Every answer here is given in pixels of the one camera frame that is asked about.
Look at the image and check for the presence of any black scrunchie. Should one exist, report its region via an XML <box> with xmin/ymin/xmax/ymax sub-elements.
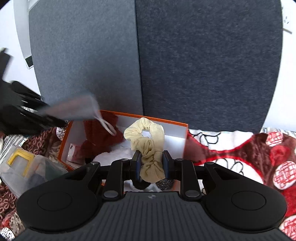
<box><xmin>132</xmin><ymin>179</ymin><xmax>151</xmax><ymax>190</ymax></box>

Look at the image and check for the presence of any orange cardboard box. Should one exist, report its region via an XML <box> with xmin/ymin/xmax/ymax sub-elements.
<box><xmin>58</xmin><ymin>110</ymin><xmax>188</xmax><ymax>184</ymax></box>

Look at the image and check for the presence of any grey felt partition panel left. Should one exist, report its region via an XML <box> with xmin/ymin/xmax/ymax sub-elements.
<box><xmin>29</xmin><ymin>1</ymin><xmax>143</xmax><ymax>114</ymax></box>

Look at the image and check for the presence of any cream fabric scrunchie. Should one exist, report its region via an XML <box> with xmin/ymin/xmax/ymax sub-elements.
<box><xmin>123</xmin><ymin>118</ymin><xmax>165</xmax><ymax>183</ymax></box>

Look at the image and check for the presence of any striped white cloth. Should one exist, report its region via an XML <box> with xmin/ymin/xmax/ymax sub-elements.
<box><xmin>1</xmin><ymin>135</ymin><xmax>28</xmax><ymax>163</ymax></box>

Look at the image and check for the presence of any red floral plush blanket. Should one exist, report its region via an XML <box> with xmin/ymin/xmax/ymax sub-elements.
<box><xmin>1</xmin><ymin>127</ymin><xmax>295</xmax><ymax>240</ymax></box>

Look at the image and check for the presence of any dark red plush toy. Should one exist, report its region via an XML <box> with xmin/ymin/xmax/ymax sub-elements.
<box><xmin>80</xmin><ymin>112</ymin><xmax>124</xmax><ymax>164</ymax></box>

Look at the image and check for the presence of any clear plastic container yellow handle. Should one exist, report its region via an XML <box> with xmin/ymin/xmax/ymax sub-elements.
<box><xmin>1</xmin><ymin>146</ymin><xmax>67</xmax><ymax>198</ymax></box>

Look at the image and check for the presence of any grey fabric pouch with strap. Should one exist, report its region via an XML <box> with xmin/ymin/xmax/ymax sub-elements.
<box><xmin>36</xmin><ymin>94</ymin><xmax>117</xmax><ymax>136</ymax></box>

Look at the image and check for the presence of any dark grey felt partition right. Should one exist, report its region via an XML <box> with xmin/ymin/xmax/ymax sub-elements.
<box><xmin>135</xmin><ymin>1</ymin><xmax>282</xmax><ymax>132</ymax></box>

